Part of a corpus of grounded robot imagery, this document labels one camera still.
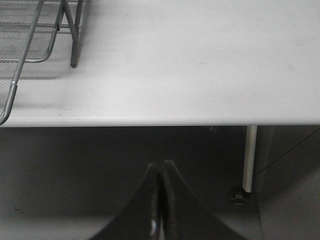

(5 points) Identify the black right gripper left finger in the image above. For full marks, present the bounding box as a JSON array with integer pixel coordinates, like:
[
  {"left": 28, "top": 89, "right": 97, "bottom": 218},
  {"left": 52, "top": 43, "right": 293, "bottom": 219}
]
[{"left": 92, "top": 163, "right": 160, "bottom": 240}]

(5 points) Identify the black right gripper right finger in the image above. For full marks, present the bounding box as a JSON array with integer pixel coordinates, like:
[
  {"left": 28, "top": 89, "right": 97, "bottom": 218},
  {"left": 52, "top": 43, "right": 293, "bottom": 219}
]
[{"left": 160, "top": 160, "right": 244, "bottom": 240}]

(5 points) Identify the silver mesh tray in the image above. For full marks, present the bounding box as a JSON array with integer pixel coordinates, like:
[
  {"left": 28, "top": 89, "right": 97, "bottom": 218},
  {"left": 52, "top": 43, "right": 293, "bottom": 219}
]
[
  {"left": 0, "top": 0, "right": 65, "bottom": 64},
  {"left": 0, "top": 0, "right": 44, "bottom": 124}
]

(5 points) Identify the black caster wheel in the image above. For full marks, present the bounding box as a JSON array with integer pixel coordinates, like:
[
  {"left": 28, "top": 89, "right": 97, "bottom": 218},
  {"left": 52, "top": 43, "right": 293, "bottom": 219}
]
[{"left": 230, "top": 185, "right": 252, "bottom": 205}]

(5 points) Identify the white table leg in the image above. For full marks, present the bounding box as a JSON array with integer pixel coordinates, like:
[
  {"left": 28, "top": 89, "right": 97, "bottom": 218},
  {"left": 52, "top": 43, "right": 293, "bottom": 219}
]
[{"left": 242, "top": 125, "right": 258, "bottom": 194}]

